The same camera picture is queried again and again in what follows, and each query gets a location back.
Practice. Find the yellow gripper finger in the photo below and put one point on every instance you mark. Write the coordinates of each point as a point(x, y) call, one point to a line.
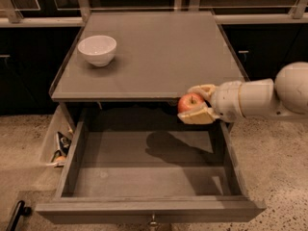
point(198, 115)
point(205, 91)

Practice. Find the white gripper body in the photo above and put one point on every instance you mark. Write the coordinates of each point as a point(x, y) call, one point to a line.
point(227, 100)

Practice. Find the red apple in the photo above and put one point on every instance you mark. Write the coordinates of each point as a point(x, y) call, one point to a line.
point(189, 101)

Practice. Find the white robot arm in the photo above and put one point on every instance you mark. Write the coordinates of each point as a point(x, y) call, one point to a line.
point(284, 98)

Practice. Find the grey cabinet with glass top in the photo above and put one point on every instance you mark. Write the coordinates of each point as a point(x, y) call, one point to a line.
point(158, 57)

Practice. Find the open grey top drawer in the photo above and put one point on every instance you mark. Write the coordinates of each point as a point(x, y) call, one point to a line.
point(118, 173)

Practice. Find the metal drawer knob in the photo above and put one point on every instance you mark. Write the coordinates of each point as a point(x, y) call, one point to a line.
point(153, 221)

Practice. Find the white ceramic bowl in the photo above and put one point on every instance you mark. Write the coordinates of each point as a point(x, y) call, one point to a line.
point(97, 50)

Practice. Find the items inside plastic bin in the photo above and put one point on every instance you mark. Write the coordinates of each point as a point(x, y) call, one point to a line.
point(62, 148)

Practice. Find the metal counter rail frame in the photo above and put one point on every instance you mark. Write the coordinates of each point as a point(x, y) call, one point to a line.
point(31, 13)

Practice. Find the black handle bar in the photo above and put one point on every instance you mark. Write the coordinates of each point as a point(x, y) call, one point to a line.
point(20, 210)

